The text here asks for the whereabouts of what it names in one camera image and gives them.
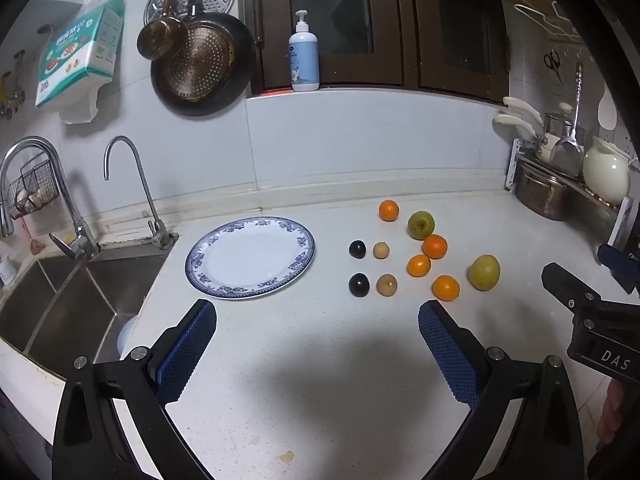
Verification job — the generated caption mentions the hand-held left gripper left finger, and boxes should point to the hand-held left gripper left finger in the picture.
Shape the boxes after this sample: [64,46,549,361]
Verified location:
[52,298,218,480]

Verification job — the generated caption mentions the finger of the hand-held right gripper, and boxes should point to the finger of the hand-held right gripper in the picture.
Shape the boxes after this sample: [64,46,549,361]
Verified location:
[597,244,640,293]
[541,262,603,321]

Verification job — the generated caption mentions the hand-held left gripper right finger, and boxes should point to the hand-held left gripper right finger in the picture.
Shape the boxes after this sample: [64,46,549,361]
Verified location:
[418,300,586,480]

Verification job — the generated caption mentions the green round fruit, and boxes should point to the green round fruit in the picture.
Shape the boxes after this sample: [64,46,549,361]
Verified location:
[468,254,501,292]
[407,210,436,240]

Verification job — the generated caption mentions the blue patterned white plate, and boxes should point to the blue patterned white plate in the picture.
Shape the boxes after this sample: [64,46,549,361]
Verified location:
[185,216,316,301]

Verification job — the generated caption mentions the person's right hand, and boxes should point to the person's right hand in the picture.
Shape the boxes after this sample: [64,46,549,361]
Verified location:
[596,379,632,443]

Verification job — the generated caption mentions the white bowl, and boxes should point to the white bowl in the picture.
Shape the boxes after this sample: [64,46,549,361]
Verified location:
[116,316,137,356]

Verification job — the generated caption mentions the metal kitchen rack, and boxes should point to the metal kitchen rack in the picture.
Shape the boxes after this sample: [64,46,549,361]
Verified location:
[507,137,633,246]

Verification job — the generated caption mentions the white ceramic jar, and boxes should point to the white ceramic jar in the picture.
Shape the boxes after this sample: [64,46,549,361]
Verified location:
[582,136,632,206]

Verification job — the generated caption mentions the large steel pot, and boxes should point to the large steel pot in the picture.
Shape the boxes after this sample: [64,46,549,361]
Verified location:
[514,162,571,222]

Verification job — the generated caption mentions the metal slotted spatula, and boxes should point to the metal slotted spatula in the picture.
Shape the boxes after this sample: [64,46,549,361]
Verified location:
[552,62,586,178]

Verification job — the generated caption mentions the thin gooseneck faucet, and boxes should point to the thin gooseneck faucet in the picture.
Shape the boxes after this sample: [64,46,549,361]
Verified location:
[104,135,179,250]

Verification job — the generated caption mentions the stainless steel sink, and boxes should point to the stainless steel sink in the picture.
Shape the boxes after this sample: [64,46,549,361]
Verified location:
[0,252,168,381]

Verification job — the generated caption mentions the white enamel pot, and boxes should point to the white enamel pot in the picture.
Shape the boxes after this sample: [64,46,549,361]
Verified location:
[532,132,563,161]

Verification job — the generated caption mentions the small lidded steel pot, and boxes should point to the small lidded steel pot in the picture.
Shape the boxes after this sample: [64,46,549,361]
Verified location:
[542,102,578,141]

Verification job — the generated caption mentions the white rice paddle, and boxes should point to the white rice paddle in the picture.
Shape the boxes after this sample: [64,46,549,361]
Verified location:
[597,82,618,131]

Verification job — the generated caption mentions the large chrome faucet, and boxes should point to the large chrome faucet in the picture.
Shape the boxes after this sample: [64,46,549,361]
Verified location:
[0,136,101,261]

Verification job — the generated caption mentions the black scissors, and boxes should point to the black scissors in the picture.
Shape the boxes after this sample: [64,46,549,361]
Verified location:
[543,50,563,83]

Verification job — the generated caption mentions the golden perforated strainer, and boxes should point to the golden perforated strainer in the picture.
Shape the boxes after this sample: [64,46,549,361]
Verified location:
[162,24,236,101]

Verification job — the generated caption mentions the black frying pan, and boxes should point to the black frying pan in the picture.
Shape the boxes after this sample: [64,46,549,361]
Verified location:
[150,0,257,117]

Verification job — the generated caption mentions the small copper ladle pot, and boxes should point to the small copper ladle pot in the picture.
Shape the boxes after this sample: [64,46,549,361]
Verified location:
[136,0,188,61]

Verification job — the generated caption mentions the green white cardboard box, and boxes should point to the green white cardboard box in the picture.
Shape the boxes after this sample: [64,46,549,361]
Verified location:
[35,0,126,109]

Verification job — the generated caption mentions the blue white pump bottle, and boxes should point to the blue white pump bottle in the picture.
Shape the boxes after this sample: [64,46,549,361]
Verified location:
[289,10,320,92]

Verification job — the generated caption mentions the white wall socket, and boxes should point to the white wall socket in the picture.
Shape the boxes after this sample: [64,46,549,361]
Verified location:
[600,132,638,158]

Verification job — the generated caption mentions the black wire basket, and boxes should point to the black wire basket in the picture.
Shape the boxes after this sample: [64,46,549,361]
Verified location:
[6,160,58,221]

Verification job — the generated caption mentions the white wire wall rack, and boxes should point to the white wire wall rack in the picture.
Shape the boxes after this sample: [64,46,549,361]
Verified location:
[514,1,583,43]

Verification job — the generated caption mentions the dark brown window frame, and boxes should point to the dark brown window frame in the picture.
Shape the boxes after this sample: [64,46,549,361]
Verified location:
[240,0,416,96]
[407,0,511,106]

